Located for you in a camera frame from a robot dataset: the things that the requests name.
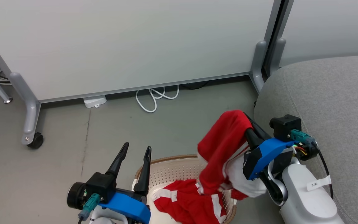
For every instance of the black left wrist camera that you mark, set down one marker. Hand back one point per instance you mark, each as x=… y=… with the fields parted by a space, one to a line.
x=101 y=185

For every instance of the red garment with white stripes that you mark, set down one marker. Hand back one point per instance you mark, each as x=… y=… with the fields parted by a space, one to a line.
x=188 y=202

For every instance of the grey partition leg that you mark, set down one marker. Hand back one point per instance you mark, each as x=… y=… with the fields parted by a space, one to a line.
x=31 y=115

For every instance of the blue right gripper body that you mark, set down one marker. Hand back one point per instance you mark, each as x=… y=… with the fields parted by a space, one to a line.
x=266 y=152

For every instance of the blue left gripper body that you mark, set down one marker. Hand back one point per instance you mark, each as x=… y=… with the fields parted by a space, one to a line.
x=129 y=207

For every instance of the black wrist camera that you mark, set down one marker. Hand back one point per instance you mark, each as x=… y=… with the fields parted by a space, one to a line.
x=284 y=126
x=101 y=185

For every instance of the black caster wheel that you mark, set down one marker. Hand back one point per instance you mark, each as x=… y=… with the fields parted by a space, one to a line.
x=36 y=140

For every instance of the teal camera connector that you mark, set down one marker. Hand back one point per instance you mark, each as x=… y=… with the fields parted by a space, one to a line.
x=90 y=202
x=301 y=136

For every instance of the teal left camera connector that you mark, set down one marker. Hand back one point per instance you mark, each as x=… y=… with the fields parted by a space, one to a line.
x=90 y=202

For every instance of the teal right camera connector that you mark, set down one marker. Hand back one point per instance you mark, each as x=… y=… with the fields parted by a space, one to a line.
x=301 y=136

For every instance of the red and white jersey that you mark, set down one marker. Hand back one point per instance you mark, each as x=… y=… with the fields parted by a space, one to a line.
x=222 y=140

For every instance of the white plastic basket, brown rim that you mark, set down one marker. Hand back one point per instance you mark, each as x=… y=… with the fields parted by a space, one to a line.
x=172 y=169

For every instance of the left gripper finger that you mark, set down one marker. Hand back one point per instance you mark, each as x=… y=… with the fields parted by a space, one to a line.
x=118 y=165
x=144 y=177

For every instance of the white power adapter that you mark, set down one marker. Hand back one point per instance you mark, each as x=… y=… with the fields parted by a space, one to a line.
x=95 y=101

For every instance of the wide white partition panel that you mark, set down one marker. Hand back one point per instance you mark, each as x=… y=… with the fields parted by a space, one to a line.
x=120 y=40

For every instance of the grey partition post with foot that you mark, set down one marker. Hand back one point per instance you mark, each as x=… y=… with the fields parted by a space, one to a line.
x=257 y=68
x=277 y=53

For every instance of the grey fabric sofa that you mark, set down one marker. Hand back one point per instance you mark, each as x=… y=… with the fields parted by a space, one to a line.
x=337 y=102

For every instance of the white paper label tag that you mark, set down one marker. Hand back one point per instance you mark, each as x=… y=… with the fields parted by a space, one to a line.
x=318 y=183

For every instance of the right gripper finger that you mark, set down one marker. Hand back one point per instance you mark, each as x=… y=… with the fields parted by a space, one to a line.
x=261 y=130
x=254 y=139

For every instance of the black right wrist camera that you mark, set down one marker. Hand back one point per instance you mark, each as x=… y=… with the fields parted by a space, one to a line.
x=284 y=126

